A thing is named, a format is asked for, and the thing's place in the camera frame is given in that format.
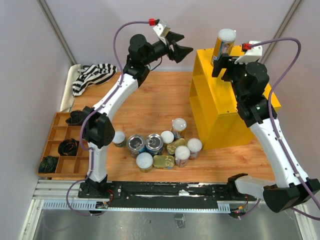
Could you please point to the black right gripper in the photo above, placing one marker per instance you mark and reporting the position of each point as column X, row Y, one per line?
column 225, row 61

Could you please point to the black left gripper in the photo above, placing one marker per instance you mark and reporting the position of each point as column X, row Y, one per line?
column 180, row 52

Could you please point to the tall yellow blue can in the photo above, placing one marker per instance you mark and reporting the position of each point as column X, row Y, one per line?
column 224, row 43

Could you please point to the yellow wooden shelf cabinet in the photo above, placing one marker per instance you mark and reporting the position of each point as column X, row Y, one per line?
column 214, row 105

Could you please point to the tall can white lid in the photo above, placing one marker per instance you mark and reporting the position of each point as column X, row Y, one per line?
column 181, row 155
column 178, row 128

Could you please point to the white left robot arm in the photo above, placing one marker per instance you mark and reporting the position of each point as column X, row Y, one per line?
column 97, row 129

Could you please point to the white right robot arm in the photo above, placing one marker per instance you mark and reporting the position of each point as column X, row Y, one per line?
column 292, row 184

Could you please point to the red label can white lid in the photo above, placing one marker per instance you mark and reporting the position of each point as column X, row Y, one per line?
column 195, row 146

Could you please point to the small can white lid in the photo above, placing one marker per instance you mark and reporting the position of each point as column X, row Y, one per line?
column 168, row 137

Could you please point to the black striped cloth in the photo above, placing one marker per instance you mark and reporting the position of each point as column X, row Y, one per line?
column 90, row 75

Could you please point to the tall can white lid front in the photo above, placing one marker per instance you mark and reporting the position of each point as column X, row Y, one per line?
column 181, row 155

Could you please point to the gold sardine tin upper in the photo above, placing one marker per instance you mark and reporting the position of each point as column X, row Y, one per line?
column 171, row 147

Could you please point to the gold sardine tin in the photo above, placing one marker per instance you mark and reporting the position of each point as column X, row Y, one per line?
column 171, row 147
column 163, row 162

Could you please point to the blue can silver top right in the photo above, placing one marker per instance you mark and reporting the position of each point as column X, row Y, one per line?
column 154, row 144

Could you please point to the blue can silver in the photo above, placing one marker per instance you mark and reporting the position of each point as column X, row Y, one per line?
column 136, row 145
column 154, row 144

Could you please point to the blue can silver top left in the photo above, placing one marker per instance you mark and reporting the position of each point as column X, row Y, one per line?
column 136, row 145

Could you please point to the short green can white lid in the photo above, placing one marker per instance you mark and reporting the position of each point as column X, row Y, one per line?
column 119, row 139

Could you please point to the gold sardine tin lower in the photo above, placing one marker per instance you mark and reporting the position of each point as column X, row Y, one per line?
column 163, row 162

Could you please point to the cream cloth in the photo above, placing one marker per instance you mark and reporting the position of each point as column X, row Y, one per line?
column 67, row 97

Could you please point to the yellow can white lid front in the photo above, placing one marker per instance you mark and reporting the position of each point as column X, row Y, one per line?
column 144, row 162

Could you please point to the black rolled belt top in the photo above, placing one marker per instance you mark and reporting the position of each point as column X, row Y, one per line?
column 76, row 118

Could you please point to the black rolled belt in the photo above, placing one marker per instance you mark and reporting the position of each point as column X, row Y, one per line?
column 76, row 118
column 68, row 147

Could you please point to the black rolled belt middle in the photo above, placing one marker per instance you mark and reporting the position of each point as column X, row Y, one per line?
column 68, row 147

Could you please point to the wooden compartment tray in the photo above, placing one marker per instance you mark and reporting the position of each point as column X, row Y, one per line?
column 63, row 156

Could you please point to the green rolled belt bottom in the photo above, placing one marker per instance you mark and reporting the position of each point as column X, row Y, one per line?
column 48, row 165

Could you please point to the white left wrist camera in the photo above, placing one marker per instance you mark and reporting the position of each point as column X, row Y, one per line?
column 161, row 29

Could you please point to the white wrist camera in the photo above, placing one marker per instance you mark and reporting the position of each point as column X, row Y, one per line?
column 251, row 54
column 161, row 29

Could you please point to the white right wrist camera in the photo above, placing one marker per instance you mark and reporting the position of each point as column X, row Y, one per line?
column 251, row 54

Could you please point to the aluminium frame post right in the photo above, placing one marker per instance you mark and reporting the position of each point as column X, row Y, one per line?
column 290, row 14

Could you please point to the aluminium frame post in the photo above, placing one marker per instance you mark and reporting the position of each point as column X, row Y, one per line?
column 290, row 14
column 57, row 31

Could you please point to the aluminium frame post left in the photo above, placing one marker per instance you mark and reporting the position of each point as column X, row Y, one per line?
column 57, row 31

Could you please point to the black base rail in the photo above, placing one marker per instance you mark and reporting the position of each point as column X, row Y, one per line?
column 213, row 191

